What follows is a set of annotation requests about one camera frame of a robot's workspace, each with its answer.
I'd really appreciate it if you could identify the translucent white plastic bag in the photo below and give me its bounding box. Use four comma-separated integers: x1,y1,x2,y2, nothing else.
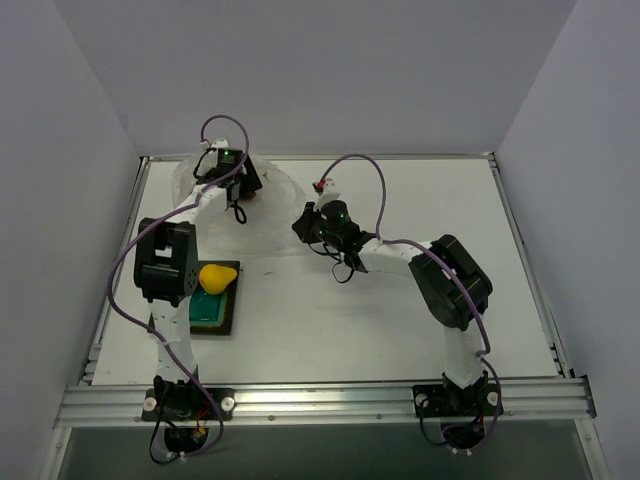
171,159,306,257

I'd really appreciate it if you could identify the yellow fake pear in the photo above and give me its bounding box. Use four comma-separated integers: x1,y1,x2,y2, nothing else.
198,264,238,295

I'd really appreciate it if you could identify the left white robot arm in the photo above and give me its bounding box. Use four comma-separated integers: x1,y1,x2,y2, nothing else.
133,146,262,419

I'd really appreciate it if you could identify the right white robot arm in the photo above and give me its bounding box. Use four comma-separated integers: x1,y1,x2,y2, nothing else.
292,200,493,413

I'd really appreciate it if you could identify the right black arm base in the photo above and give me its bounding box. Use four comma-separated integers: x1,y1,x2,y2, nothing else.
412,380,504,456

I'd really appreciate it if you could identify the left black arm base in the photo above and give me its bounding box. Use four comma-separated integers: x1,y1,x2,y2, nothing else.
140,385,236,465

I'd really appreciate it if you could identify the square teal ceramic plate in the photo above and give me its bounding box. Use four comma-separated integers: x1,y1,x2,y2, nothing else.
189,260,241,336

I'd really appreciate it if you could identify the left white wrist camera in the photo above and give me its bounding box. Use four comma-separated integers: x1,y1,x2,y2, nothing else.
199,137,230,150

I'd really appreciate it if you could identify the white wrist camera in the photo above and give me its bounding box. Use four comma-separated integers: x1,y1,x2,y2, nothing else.
314,178,340,209
199,137,230,150

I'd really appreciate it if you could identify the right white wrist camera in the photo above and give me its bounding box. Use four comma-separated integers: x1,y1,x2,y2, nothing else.
314,178,340,209

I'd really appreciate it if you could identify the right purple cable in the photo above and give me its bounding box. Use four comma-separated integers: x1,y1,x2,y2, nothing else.
319,153,501,451

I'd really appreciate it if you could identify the purple cable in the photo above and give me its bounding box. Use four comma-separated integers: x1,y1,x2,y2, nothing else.
107,114,251,459
319,153,501,451

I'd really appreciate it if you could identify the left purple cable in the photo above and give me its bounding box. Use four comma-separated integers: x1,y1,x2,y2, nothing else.
107,114,251,459

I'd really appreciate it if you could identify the aluminium front rail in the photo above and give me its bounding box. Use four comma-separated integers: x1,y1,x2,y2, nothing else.
54,378,596,428

